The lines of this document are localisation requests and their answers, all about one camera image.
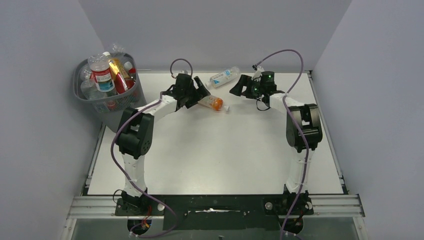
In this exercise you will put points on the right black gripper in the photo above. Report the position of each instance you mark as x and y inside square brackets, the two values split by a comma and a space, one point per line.
[245, 81]

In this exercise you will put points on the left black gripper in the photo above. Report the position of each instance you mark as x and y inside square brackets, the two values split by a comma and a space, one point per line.
[199, 94]

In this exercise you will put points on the clear bottle white blue label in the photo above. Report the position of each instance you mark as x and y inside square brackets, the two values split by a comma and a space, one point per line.
[223, 78]

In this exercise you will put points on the orange tinted bottle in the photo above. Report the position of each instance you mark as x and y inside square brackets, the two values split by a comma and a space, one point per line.
[215, 103]

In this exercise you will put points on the brown tea bottle red base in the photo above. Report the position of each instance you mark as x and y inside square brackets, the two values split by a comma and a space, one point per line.
[122, 81]

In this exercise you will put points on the clear unlabelled bottle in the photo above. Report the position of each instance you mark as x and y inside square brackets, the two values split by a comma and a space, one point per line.
[117, 50]

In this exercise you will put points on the clear bottle red teal label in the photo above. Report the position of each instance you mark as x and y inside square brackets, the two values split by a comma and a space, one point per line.
[100, 68]

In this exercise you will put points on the clear bottle blue green label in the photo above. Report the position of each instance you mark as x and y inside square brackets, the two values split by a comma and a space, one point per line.
[88, 86]

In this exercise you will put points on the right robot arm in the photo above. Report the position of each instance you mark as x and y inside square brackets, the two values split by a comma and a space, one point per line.
[303, 133]

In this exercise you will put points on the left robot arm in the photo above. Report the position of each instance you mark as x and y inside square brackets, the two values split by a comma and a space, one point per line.
[134, 136]

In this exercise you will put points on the grey mesh waste bin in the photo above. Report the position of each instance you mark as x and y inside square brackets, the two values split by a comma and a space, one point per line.
[109, 110]

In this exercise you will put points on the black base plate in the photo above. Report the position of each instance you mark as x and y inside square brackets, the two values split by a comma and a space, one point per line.
[269, 212]

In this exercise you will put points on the aluminium frame rail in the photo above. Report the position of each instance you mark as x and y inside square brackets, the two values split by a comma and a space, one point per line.
[324, 205]

